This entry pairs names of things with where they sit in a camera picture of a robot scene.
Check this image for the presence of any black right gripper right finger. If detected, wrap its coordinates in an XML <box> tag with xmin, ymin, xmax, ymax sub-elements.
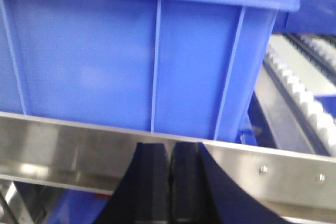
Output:
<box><xmin>171</xmin><ymin>143</ymin><xmax>285</xmax><ymax>223</ymax></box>

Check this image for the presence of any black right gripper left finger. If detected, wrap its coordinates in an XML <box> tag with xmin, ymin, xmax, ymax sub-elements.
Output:
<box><xmin>97</xmin><ymin>143</ymin><xmax>169</xmax><ymax>223</ymax></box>

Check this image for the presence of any blue plastic tray bin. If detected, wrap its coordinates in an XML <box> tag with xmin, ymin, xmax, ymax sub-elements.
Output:
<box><xmin>1</xmin><ymin>0</ymin><xmax>301</xmax><ymax>142</ymax></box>

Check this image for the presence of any white roller conveyor track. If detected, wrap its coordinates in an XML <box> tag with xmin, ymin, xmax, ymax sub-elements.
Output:
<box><xmin>255</xmin><ymin>34</ymin><xmax>335</xmax><ymax>157</ymax></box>

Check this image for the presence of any stainless steel shelf rail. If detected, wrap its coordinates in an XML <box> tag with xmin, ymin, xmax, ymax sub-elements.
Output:
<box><xmin>1</xmin><ymin>112</ymin><xmax>335</xmax><ymax>209</ymax></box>

